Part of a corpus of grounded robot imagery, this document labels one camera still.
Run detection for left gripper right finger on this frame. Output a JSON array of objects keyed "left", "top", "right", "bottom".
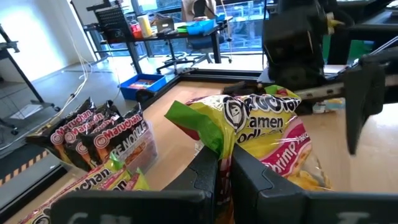
[{"left": 231, "top": 143, "right": 307, "bottom": 224}]

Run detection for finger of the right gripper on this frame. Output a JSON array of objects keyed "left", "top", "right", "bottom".
[{"left": 343, "top": 62, "right": 386, "bottom": 156}]

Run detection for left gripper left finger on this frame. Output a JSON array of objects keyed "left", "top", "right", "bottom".
[{"left": 164, "top": 145, "right": 220, "bottom": 224}]

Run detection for yellow noodle packet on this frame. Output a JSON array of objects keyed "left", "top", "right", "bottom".
[
  {"left": 99, "top": 169, "right": 134, "bottom": 191},
  {"left": 124, "top": 167, "right": 150, "bottom": 191}
]

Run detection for clear plastic bin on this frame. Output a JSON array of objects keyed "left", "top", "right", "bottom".
[{"left": 58, "top": 119, "right": 159, "bottom": 187}]

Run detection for black office chair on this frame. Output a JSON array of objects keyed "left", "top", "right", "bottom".
[{"left": 155, "top": 0, "right": 234, "bottom": 74}]

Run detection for beige jacket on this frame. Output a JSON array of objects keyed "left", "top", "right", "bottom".
[{"left": 182, "top": 0, "right": 217, "bottom": 22}]

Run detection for coloured boxes in crate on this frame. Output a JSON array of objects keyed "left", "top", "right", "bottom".
[{"left": 129, "top": 79, "right": 156, "bottom": 90}]

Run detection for blue plastic crate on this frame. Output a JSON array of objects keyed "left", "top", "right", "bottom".
[{"left": 119, "top": 73, "right": 167, "bottom": 101}]

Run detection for grey desk box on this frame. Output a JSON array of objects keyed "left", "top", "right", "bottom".
[{"left": 155, "top": 17, "right": 175, "bottom": 34}]

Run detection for black work desk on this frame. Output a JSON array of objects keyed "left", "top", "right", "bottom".
[{"left": 83, "top": 15, "right": 234, "bottom": 75}]

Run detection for cream paper roll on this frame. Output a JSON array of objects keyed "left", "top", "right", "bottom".
[{"left": 136, "top": 14, "right": 154, "bottom": 38}]

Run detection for small red container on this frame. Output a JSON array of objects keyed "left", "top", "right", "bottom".
[{"left": 130, "top": 24, "right": 143, "bottom": 40}]

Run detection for black pegboard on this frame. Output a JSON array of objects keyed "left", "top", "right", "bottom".
[{"left": 95, "top": 6, "right": 133, "bottom": 41}]

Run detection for black hazard-striped floor mat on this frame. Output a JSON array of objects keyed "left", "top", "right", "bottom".
[{"left": 0, "top": 141, "right": 68, "bottom": 190}]

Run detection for black rolling stand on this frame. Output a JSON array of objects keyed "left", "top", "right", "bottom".
[{"left": 0, "top": 23, "right": 62, "bottom": 136}]

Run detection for yellow cable plug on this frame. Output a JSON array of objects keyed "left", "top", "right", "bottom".
[{"left": 326, "top": 12, "right": 345, "bottom": 35}]

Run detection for white floor cable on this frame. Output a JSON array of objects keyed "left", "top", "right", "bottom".
[{"left": 55, "top": 30, "right": 94, "bottom": 119}]

